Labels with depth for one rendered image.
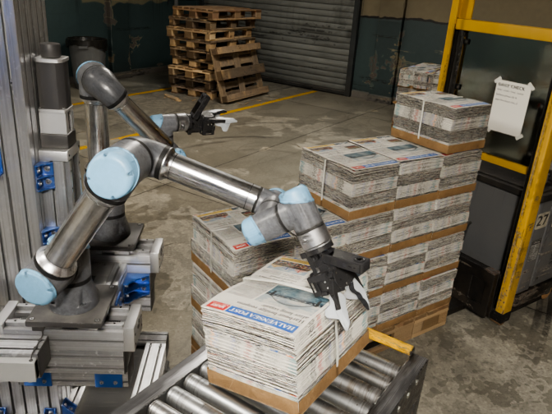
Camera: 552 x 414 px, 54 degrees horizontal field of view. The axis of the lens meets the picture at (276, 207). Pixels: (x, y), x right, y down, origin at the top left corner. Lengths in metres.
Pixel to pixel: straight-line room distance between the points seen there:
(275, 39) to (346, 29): 1.43
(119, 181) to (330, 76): 8.53
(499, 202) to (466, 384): 1.10
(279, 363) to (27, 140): 1.01
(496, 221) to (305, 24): 7.02
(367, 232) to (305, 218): 1.26
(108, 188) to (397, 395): 0.92
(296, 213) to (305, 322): 0.25
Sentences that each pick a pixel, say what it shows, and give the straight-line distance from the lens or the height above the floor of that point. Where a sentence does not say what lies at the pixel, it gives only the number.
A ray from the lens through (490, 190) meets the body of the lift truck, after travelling 3.49.
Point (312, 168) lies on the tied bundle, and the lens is 2.55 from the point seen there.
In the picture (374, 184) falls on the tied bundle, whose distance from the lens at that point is 2.45.
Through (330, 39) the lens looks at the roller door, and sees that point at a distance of 9.71.
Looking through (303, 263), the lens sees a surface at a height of 1.04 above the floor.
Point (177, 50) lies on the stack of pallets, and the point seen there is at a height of 0.66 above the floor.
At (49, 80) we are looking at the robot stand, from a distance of 1.83.
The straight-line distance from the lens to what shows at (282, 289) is 1.46.
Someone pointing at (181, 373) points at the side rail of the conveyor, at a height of 0.80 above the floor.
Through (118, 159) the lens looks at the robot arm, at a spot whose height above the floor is 1.38.
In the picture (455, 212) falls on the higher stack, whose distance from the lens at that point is 3.00.
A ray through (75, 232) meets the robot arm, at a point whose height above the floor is 1.16.
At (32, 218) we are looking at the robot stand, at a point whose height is 1.05.
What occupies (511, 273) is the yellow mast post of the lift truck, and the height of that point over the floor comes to 0.36.
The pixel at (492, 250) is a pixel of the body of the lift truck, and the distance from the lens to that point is 3.56.
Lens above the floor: 1.80
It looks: 23 degrees down
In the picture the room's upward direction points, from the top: 4 degrees clockwise
